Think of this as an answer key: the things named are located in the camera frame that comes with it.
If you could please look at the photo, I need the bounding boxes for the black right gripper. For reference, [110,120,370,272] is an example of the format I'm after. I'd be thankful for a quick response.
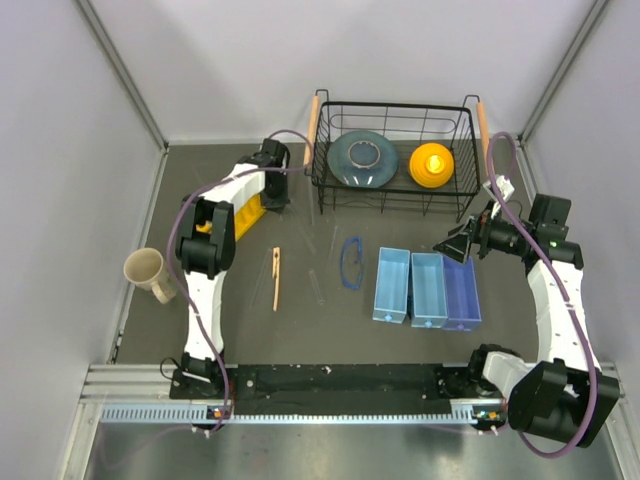
[432,198,534,264]

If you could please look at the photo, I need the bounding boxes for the wooden test tube holder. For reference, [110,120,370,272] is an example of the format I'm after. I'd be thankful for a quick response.
[272,247,281,312]

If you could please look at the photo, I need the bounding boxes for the blue safety goggles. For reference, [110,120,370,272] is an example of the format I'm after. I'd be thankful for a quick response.
[339,236,364,291]

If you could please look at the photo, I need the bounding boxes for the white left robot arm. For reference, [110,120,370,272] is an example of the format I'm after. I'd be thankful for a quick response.
[170,138,291,400]

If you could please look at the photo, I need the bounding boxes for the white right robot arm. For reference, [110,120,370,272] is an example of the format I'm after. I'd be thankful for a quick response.
[434,194,620,448]

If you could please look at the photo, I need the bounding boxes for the yellow test tube rack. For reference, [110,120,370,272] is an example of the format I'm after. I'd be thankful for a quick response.
[194,194,266,243]

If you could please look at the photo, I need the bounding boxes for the glass test tube near goggles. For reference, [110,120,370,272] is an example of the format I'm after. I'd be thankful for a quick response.
[325,225,339,271]

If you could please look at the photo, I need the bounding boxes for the glass test tube beside clamp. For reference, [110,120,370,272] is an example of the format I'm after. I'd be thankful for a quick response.
[251,257,273,309]

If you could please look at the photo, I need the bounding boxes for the light blue middle bin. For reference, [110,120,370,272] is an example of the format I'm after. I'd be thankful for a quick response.
[411,253,448,329]

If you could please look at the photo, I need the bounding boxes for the light blue bin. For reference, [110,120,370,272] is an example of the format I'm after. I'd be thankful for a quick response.
[411,253,448,329]
[372,247,410,324]

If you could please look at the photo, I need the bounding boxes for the yellow ribbed bowl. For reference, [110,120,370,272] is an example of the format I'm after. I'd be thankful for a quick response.
[408,142,455,189]

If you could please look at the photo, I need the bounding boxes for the light blue left bin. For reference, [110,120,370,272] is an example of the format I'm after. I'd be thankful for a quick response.
[372,247,410,324]

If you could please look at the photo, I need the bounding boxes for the blue ceramic plate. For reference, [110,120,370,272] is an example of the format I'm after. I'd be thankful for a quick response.
[327,130,399,189]

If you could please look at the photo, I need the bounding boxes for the short glass test tube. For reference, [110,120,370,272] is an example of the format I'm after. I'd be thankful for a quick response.
[309,269,325,305]

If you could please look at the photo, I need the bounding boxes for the beige ceramic mug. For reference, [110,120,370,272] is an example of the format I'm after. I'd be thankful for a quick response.
[123,247,176,305]

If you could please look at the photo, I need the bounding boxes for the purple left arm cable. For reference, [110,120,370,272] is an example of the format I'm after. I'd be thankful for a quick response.
[167,128,314,451]

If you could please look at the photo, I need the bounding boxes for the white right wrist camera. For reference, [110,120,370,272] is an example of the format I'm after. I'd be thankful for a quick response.
[483,175,515,219]

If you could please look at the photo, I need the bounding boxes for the black wire basket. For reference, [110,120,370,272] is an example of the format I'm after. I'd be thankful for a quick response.
[309,89,484,218]

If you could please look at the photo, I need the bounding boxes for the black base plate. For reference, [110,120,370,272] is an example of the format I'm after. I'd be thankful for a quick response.
[168,362,506,416]

